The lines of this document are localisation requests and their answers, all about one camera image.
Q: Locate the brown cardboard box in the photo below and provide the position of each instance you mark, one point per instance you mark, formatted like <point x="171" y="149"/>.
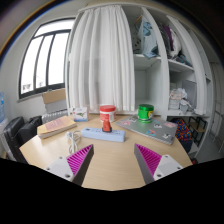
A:
<point x="54" y="96"/>

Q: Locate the white radiator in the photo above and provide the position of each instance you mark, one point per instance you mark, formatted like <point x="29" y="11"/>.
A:
<point x="55" y="116"/>

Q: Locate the small white printed box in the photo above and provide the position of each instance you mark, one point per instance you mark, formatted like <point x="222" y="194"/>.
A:
<point x="80" y="114"/>

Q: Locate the light blue power strip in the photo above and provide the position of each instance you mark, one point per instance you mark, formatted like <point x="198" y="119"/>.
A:
<point x="95" y="134"/>

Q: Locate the dark-framed window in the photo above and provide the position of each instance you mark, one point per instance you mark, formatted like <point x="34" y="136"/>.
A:
<point x="45" y="58"/>

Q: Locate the multicoloured patterned bag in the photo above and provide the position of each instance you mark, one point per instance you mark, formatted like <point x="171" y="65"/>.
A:
<point x="183" y="130"/>

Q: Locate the white curtain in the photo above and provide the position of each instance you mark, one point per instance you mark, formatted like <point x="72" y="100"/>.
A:
<point x="100" y="60"/>

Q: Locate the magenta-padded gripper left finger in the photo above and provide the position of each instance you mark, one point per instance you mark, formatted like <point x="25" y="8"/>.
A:
<point x="78" y="161"/>

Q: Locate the white jar with red lid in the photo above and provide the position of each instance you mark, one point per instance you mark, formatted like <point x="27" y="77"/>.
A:
<point x="107" y="114"/>

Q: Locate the yellow and pink book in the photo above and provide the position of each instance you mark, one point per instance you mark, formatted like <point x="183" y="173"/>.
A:
<point x="56" y="126"/>

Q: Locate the orange charger block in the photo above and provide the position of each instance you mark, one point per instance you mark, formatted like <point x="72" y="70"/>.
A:
<point x="106" y="127"/>

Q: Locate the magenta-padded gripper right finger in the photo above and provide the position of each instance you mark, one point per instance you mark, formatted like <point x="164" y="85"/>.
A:
<point x="151" y="161"/>

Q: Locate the green round tin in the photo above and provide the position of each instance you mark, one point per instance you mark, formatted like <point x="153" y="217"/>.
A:
<point x="146" y="113"/>

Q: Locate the grey flat box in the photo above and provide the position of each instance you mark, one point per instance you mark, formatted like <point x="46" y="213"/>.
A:
<point x="56" y="106"/>

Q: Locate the silver laptop with stickers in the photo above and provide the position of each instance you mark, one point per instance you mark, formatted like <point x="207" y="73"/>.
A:
<point x="150" y="128"/>

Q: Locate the white shelf unit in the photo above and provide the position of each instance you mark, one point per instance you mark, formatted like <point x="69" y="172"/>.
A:
<point x="153" y="73"/>

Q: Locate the black bag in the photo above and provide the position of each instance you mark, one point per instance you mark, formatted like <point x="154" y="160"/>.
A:
<point x="20" y="133"/>

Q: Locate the black metal rack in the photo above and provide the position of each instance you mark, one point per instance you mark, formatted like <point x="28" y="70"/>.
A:
<point x="199" y="128"/>

